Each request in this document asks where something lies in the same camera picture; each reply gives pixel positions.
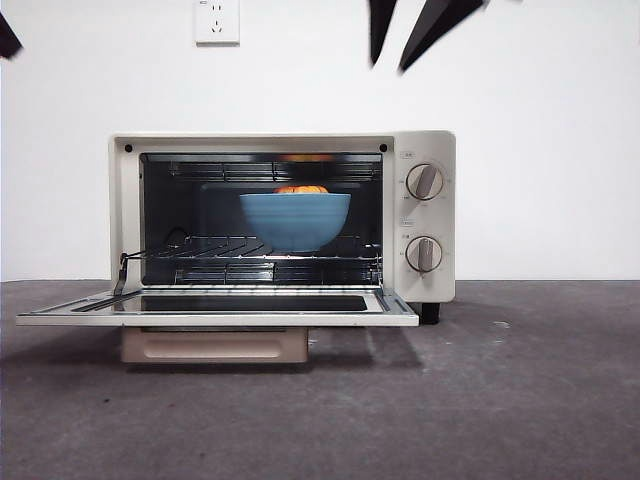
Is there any blue bowl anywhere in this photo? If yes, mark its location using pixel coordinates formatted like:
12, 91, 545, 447
238, 192, 352, 254

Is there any cream Toshiba toaster oven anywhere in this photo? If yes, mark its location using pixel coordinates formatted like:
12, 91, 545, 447
107, 130, 457, 325

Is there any large-pointer beige oven knob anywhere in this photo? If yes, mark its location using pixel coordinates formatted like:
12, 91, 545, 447
404, 163, 445, 202

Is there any metal oven wire rack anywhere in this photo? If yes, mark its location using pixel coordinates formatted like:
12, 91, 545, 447
122, 233, 384, 262

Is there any white wall socket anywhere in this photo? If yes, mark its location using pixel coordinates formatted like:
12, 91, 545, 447
194, 0, 241, 47

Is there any red apple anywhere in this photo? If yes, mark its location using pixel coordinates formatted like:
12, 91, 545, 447
272, 184, 331, 196

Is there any small-pointer beige oven knob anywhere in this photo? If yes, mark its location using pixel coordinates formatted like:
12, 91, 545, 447
404, 235, 444, 274

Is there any oven door with beige handle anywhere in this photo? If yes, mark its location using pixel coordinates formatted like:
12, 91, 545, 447
15, 287, 420, 365

